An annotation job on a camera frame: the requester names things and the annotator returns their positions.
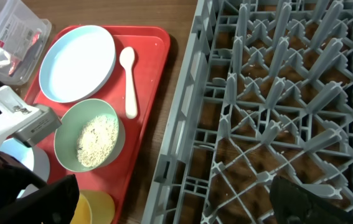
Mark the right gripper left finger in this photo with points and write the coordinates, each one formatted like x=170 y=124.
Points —
x=54 y=203

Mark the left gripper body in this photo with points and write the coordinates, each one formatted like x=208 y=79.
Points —
x=15 y=177

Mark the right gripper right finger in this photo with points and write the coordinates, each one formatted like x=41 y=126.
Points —
x=307 y=203

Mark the small light blue bowl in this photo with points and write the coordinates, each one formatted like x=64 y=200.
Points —
x=32 y=158

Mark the yellow plastic cup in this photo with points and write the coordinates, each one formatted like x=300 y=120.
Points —
x=94 y=207

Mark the green bowl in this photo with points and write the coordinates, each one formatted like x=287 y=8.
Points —
x=65 y=140

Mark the white rice pile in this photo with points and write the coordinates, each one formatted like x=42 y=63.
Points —
x=97 y=140

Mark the red snack wrapper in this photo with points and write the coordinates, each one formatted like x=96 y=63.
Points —
x=27 y=50

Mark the grey dishwasher rack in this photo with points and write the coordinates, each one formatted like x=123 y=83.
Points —
x=265 y=90

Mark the clear plastic waste bin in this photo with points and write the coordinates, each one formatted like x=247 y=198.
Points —
x=15 y=19

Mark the red serving tray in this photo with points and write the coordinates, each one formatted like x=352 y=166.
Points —
x=151 y=45

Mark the light blue plate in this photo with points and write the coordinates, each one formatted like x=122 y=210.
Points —
x=78 y=64

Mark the white plastic spoon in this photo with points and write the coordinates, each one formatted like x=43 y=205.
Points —
x=127 y=57

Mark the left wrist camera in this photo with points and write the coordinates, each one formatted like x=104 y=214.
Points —
x=29 y=124

